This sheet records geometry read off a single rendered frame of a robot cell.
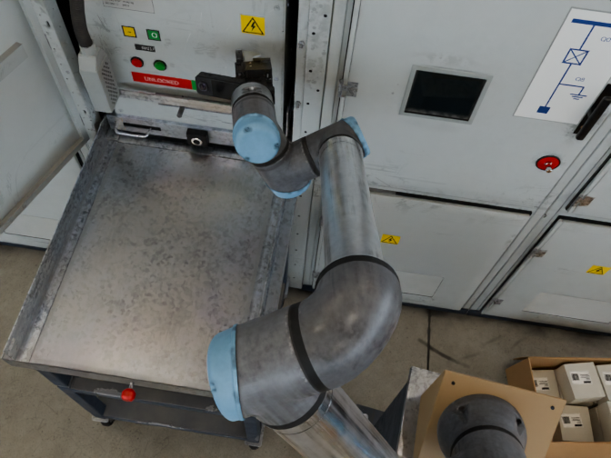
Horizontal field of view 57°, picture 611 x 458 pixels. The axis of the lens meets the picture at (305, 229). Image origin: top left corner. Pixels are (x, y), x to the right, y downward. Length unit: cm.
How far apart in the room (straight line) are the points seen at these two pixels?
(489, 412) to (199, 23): 108
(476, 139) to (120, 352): 102
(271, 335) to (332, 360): 8
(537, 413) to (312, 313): 80
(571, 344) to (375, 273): 195
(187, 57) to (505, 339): 169
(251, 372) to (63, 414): 171
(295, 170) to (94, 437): 145
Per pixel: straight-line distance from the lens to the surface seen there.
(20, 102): 160
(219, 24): 140
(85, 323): 150
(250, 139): 110
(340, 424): 83
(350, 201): 89
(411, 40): 127
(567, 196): 176
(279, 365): 68
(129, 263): 154
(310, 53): 134
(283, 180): 118
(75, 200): 164
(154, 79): 158
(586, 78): 139
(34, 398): 242
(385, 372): 231
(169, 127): 170
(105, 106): 155
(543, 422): 139
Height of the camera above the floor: 218
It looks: 59 degrees down
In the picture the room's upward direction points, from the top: 6 degrees clockwise
